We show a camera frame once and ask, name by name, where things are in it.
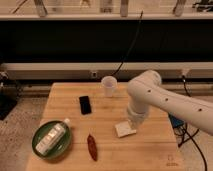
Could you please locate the red chili pepper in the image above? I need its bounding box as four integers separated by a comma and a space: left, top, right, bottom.
87, 134, 98, 161

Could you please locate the white wall outlet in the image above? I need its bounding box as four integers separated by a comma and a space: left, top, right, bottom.
91, 71, 98, 78

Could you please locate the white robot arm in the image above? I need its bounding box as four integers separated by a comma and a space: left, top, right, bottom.
127, 70, 213, 135

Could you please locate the black object at left edge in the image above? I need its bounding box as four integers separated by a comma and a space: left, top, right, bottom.
0, 92, 17, 120

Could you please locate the blue box on floor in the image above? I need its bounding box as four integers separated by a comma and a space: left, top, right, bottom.
169, 115, 184, 128

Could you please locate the black hanging cable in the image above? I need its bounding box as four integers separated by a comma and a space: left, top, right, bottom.
109, 9, 145, 77

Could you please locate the white rectangular sponge block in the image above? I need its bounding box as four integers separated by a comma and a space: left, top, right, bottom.
115, 121, 136, 138

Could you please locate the translucent plastic cup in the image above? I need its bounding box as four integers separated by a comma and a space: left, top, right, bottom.
101, 76, 117, 97

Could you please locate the white plastic bottle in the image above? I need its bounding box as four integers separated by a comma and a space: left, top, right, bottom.
35, 117, 72, 156

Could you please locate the black floor cable bundle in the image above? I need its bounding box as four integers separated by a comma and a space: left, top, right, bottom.
173, 75, 209, 171

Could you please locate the green round bowl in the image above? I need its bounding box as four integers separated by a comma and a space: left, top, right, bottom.
31, 120, 73, 160

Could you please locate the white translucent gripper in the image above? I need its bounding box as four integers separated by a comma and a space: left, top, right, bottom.
127, 107, 147, 129

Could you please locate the black smartphone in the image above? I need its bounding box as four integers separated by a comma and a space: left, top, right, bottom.
79, 96, 92, 115

